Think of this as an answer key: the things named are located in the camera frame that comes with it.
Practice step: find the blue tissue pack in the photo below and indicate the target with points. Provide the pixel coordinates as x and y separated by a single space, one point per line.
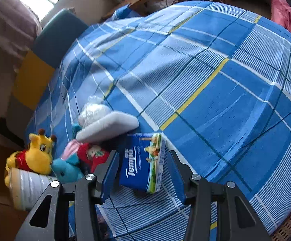
138 165

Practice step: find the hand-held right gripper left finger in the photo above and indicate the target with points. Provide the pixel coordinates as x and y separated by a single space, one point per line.
110 178

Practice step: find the pink curtain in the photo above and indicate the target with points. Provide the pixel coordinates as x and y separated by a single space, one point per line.
10 22

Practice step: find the white foam sponge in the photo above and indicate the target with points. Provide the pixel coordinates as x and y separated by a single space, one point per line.
110 125

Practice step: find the blue plaid blanket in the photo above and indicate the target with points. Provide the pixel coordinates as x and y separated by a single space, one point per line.
210 93

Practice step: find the wooden desk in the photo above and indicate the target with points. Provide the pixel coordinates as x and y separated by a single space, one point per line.
145 1

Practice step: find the white cotton wad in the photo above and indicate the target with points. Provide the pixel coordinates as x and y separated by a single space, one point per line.
92 113

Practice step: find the yellow blue grey headboard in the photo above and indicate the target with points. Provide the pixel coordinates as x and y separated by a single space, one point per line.
60 37

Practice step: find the red and pink cloth doll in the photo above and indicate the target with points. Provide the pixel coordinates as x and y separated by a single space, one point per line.
92 155

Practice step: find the yellow giraffe plush toy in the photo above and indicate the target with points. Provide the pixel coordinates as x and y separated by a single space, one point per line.
39 153

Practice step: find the blue dolphin plush toy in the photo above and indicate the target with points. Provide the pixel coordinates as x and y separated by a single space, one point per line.
65 169

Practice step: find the large metal tin can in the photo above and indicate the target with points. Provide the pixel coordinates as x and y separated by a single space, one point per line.
27 188

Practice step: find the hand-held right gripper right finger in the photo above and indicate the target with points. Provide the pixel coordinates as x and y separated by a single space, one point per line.
176 178

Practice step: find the white plastic bag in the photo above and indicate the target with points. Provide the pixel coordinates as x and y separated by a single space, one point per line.
160 3

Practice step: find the black furniture panel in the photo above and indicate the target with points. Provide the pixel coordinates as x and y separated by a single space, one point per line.
8 130

